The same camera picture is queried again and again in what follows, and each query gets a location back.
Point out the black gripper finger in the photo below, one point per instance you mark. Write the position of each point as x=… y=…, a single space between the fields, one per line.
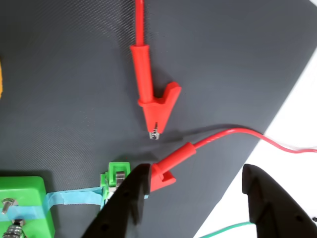
x=277 y=213
x=119 y=208

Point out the red alligator clip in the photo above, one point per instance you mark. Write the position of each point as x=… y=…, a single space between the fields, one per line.
x=153 y=111
x=161 y=176

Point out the green battery holder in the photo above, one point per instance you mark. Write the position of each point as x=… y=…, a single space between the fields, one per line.
x=119 y=168

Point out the green bulb holder base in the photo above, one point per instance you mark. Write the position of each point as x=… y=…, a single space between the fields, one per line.
x=24 y=188

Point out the long blue masking tape strip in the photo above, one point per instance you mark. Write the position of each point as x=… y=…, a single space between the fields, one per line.
x=79 y=197
x=27 y=213

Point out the dark grey work mat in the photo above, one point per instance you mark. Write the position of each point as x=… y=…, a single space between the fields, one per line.
x=74 y=74

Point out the yellow half-round lightning sticker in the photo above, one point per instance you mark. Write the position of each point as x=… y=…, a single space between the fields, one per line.
x=1 y=79

